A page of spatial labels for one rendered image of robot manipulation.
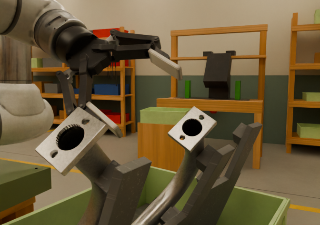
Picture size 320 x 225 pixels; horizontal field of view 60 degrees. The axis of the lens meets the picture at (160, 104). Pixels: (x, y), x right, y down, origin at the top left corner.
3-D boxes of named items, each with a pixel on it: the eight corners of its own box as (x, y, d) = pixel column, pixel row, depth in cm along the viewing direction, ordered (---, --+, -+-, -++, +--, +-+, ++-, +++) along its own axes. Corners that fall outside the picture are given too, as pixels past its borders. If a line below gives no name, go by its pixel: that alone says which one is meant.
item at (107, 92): (123, 138, 558) (121, 25, 536) (15, 127, 674) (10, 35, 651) (135, 132, 608) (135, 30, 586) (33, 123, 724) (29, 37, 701)
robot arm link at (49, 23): (64, -1, 53) (82, 11, 50) (82, 35, 60) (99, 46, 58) (24, 26, 50) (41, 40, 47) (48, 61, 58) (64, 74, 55)
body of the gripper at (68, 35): (44, 42, 48) (75, 66, 44) (82, 15, 51) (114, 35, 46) (63, 70, 54) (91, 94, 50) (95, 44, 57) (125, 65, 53)
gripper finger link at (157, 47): (145, 53, 49) (157, 43, 50) (166, 66, 47) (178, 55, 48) (144, 46, 48) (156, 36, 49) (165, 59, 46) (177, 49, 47)
